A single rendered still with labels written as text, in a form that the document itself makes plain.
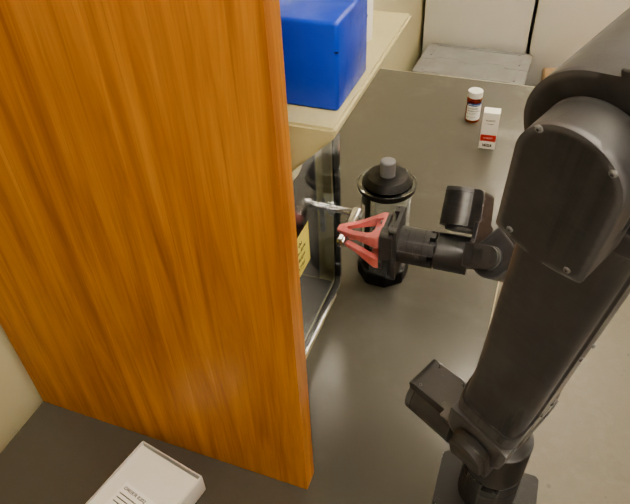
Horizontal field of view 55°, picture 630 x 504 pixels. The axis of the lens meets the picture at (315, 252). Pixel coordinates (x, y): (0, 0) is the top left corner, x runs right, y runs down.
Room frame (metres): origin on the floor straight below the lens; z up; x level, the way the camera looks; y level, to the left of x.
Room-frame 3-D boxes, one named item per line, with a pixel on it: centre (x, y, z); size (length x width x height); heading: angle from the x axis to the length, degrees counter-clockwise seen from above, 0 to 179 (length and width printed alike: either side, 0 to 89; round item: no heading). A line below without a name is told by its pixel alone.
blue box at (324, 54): (0.62, 0.00, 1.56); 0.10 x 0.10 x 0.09; 68
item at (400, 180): (0.93, -0.14, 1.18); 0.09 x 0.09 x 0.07
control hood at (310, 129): (0.69, -0.03, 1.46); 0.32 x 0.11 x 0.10; 158
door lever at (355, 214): (0.76, -0.04, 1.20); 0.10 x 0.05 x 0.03; 157
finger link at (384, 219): (0.73, -0.08, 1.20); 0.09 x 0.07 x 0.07; 69
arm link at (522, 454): (0.32, -0.16, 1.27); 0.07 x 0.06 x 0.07; 38
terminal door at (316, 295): (0.71, 0.01, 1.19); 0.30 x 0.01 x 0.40; 157
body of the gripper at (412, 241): (0.70, -0.15, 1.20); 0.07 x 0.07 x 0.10; 69
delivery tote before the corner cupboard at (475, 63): (3.25, -0.94, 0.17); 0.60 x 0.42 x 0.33; 66
